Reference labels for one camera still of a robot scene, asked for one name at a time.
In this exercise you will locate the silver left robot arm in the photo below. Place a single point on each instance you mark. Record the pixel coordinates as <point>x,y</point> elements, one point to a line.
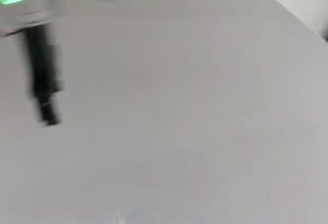
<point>18,13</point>

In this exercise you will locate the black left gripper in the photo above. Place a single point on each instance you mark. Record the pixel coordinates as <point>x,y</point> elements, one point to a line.
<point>42,60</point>

